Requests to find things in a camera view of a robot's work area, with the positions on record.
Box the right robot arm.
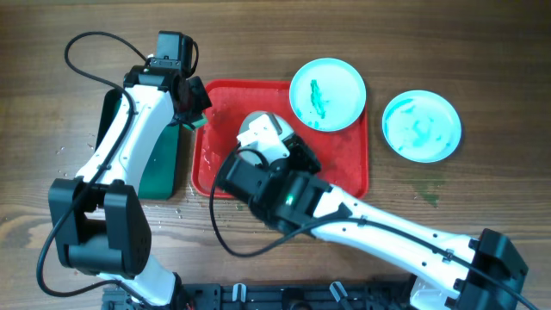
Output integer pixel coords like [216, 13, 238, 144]
[213, 140, 534, 309]

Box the black tray with green water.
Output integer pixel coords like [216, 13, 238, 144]
[95, 89, 180, 201]

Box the green sponge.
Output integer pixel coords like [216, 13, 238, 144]
[183, 114, 207, 131]

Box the red plastic tray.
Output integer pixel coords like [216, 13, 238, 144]
[191, 79, 368, 198]

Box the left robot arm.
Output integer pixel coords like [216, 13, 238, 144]
[36, 31, 212, 309]

